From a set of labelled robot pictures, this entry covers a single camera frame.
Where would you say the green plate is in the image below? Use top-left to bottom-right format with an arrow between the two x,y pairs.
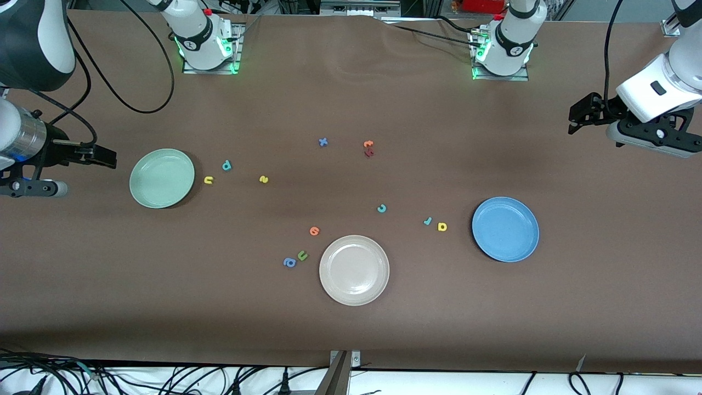
129,149 -> 195,209

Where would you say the red box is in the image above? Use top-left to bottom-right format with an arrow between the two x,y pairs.
460,0 -> 506,14

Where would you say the blue plate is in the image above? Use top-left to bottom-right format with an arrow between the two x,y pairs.
472,196 -> 540,263

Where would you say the grey metal rack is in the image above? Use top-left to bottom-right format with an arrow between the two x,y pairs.
320,0 -> 402,17

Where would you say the beige plate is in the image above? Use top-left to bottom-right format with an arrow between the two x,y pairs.
319,235 -> 390,306

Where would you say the brown table cover mat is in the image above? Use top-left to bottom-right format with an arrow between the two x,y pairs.
0,8 -> 702,375

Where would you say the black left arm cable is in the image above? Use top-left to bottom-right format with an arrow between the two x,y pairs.
603,0 -> 623,108

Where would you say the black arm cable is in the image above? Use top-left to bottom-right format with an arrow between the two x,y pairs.
603,0 -> 623,108
30,0 -> 176,151

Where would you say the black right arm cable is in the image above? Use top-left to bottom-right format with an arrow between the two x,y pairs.
30,0 -> 176,151

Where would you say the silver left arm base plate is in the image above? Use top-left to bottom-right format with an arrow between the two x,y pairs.
471,30 -> 530,82

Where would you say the black base power cable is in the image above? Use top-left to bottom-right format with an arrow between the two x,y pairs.
378,15 -> 483,47

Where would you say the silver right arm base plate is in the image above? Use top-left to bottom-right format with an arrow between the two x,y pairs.
182,23 -> 242,75

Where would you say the dark grey metal post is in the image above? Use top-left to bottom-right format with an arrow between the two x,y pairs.
314,350 -> 352,395

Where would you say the small silver bracket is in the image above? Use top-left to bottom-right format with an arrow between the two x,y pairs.
329,350 -> 361,368

